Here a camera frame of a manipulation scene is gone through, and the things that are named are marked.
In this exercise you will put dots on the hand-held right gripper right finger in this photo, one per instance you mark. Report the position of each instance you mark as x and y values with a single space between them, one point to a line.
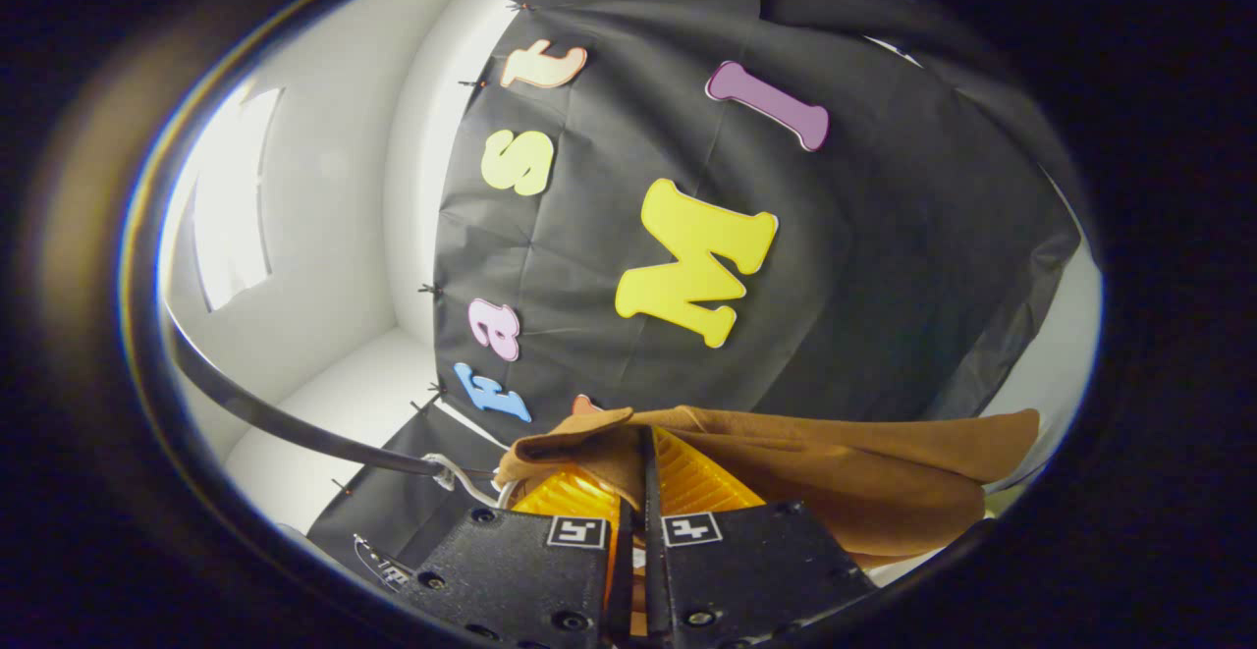
650 492

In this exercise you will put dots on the black backdrop cloth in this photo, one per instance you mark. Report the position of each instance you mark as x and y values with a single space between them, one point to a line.
884 286

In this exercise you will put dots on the black clothes rack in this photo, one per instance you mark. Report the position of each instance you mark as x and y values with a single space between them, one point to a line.
295 428

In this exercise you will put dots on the ceiling light panel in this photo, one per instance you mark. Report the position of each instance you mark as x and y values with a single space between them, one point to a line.
236 202

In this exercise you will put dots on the white clothes hanger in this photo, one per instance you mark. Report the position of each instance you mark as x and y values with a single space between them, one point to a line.
462 480

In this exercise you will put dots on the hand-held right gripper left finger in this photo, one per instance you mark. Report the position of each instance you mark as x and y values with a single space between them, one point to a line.
520 570

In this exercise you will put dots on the brown shirt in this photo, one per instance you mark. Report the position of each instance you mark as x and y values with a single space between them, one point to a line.
864 492

